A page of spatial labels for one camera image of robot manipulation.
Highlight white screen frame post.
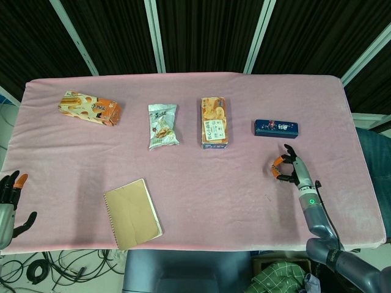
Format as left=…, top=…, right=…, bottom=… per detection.
left=340, top=23, right=391, bottom=87
left=49, top=0, right=100, bottom=77
left=0, top=85, right=22, bottom=106
left=243, top=0, right=277, bottom=74
left=143, top=0, right=167, bottom=74

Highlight black pleated curtain panel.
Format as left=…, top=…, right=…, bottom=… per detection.
left=60, top=0, right=158, bottom=76
left=344, top=38, right=391, bottom=115
left=156, top=0, right=264, bottom=74
left=0, top=0, right=93, bottom=102
left=252, top=0, right=391, bottom=84

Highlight pink foam table mat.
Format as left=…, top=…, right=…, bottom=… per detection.
left=0, top=71, right=387, bottom=256

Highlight coiled black cable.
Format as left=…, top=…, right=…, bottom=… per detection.
left=26, top=259, right=49, bottom=283

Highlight green plaid cloth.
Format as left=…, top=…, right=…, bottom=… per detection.
left=244, top=261, right=310, bottom=293

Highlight tangled black floor cables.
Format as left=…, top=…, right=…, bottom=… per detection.
left=0, top=249, right=125, bottom=286

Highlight blue orange cookie box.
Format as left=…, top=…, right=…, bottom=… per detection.
left=200, top=96, right=231, bottom=150

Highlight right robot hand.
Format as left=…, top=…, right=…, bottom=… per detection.
left=271, top=143, right=316, bottom=190

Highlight brown spiral notebook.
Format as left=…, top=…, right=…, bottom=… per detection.
left=103, top=178, right=164, bottom=251

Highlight dark blue floral case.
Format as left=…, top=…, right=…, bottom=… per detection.
left=254, top=118, right=301, bottom=141

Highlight black waste bin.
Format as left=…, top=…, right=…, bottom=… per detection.
left=313, top=264, right=330, bottom=293

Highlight blue denim trouser leg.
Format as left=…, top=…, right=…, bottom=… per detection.
left=355, top=127, right=391, bottom=239

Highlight long orange biscuit box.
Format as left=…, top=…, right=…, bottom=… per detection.
left=57, top=90, right=123, bottom=127

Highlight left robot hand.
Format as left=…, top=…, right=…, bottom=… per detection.
left=0, top=170, right=38, bottom=250

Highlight grey blue robot torso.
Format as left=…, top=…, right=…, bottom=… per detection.
left=123, top=249, right=255, bottom=293

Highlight white green snack bag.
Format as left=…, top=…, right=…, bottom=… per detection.
left=148, top=103, right=181, bottom=151

